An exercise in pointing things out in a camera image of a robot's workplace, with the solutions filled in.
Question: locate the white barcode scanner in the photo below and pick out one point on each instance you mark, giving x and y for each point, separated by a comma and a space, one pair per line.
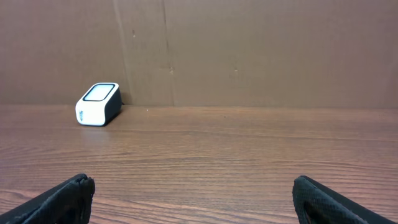
99, 105

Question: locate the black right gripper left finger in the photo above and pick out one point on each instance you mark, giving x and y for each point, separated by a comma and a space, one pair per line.
68, 202

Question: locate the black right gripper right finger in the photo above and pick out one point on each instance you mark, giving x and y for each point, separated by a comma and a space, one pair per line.
315, 203

